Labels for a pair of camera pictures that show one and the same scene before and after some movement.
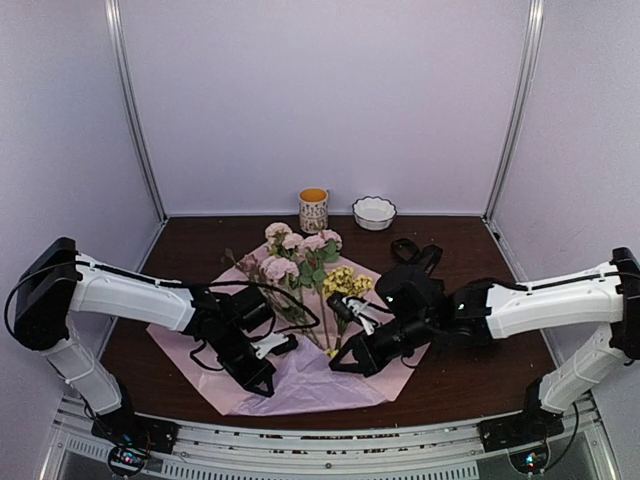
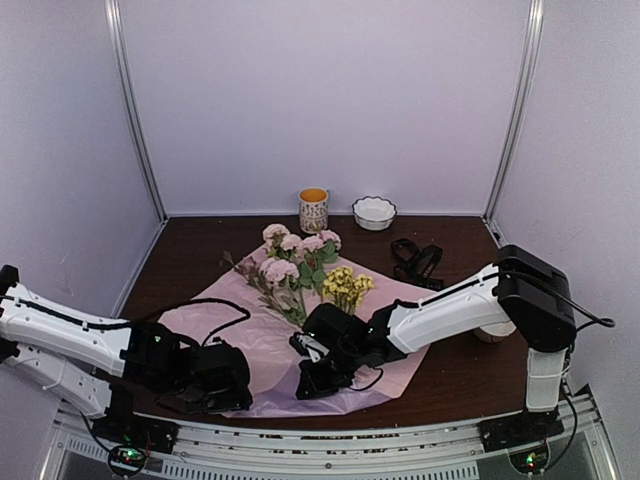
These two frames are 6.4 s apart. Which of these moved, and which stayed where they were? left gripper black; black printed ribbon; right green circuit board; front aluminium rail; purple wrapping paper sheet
Moved: left gripper black; purple wrapping paper sheet
Stayed: black printed ribbon; right green circuit board; front aluminium rail
